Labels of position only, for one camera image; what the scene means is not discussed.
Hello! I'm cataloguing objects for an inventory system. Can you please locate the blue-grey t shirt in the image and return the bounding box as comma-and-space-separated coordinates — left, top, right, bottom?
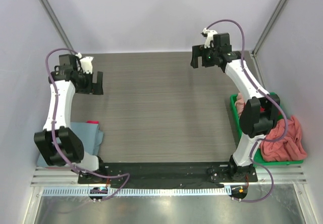
36, 122, 105, 169

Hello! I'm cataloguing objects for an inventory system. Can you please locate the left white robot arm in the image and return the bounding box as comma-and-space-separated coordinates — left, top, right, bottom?
34, 53, 107, 184

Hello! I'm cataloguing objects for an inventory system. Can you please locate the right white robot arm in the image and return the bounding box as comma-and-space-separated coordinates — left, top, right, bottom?
190, 29, 280, 183

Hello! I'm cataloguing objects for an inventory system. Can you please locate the folded magenta t shirt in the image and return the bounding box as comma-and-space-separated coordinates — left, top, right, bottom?
86, 121, 99, 125

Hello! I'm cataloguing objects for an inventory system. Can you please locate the dark red t shirt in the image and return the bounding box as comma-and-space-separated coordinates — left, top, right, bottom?
260, 106, 283, 120

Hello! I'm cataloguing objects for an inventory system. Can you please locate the green plastic tray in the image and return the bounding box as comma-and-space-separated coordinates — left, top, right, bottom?
230, 94, 303, 166

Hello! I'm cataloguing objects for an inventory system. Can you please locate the salmon pink t shirt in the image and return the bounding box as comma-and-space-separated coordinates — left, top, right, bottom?
235, 92, 307, 162

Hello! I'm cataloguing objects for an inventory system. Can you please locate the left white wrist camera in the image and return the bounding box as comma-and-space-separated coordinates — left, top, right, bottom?
76, 53, 94, 74

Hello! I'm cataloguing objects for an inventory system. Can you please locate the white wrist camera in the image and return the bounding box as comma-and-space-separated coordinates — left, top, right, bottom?
76, 53, 94, 74
201, 28, 218, 48

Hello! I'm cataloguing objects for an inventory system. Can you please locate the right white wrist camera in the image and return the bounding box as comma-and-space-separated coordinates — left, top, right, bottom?
201, 28, 218, 48

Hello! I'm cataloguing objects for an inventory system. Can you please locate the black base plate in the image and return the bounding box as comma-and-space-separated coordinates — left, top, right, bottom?
77, 161, 258, 190

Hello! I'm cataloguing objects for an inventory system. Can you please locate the right aluminium frame post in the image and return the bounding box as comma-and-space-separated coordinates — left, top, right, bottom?
251, 0, 301, 58

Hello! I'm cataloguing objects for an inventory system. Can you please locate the aluminium frame post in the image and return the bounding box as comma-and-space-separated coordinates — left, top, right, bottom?
251, 0, 301, 58
39, 0, 73, 49

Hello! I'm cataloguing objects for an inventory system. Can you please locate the white slotted cable duct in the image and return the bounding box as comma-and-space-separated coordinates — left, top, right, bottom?
42, 186, 231, 197

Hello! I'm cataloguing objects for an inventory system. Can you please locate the left aluminium frame post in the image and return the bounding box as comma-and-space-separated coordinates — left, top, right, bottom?
39, 0, 73, 49

